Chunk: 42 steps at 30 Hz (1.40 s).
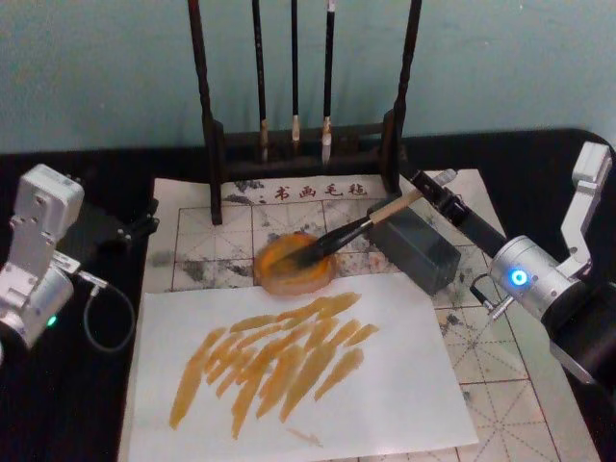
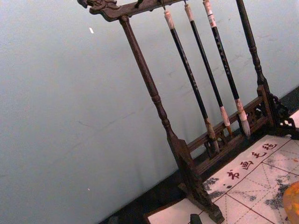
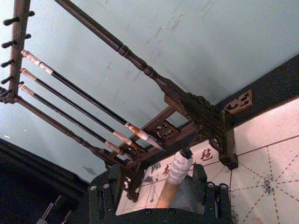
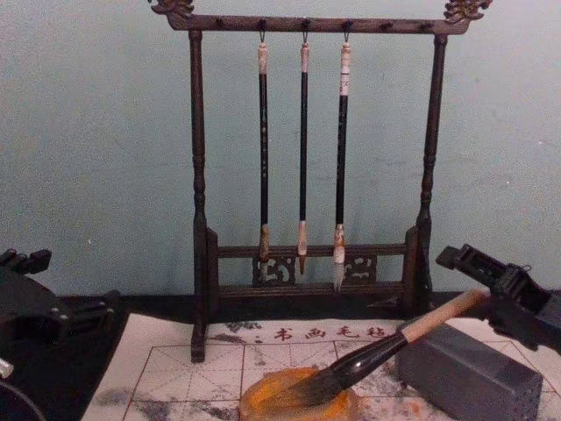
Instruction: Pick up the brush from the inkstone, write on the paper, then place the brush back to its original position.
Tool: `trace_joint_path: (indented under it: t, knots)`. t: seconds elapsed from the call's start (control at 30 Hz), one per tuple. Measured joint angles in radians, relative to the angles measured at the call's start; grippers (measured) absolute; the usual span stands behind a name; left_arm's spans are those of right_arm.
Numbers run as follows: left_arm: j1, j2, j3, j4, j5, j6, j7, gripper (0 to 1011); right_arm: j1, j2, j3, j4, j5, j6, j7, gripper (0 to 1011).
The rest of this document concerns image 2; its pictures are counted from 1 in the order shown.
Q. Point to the dark carved wooden brush rack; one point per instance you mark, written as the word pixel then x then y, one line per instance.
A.
pixel 140 63

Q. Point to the black calligraphy brush dark bristles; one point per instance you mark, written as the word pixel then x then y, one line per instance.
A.
pixel 187 67

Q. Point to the black calligraphy brush brown bristles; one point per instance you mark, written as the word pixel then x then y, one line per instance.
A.
pixel 205 58

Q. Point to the black calligraphy brush labelled end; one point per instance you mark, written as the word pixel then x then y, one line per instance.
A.
pixel 224 56

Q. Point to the small black block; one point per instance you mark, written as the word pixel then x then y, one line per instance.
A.
pixel 196 219

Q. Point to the white felt mat red grid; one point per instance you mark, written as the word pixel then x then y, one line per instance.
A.
pixel 252 186

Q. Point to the orange round object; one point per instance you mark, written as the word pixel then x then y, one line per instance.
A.
pixel 292 205

